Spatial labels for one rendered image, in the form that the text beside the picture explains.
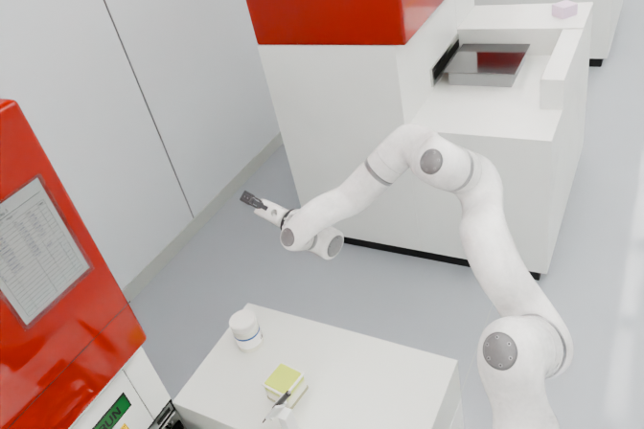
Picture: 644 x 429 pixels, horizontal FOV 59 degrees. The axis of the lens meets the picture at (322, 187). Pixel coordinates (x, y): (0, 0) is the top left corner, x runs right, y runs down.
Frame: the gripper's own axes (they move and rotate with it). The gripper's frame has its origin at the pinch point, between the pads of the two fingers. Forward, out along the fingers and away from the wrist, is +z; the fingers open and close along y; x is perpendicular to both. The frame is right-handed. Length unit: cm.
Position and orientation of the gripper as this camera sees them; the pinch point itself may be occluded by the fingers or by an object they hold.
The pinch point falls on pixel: (254, 201)
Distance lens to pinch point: 167.8
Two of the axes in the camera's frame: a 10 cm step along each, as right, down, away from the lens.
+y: 4.8, 3.3, 8.1
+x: 4.8, -8.7, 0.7
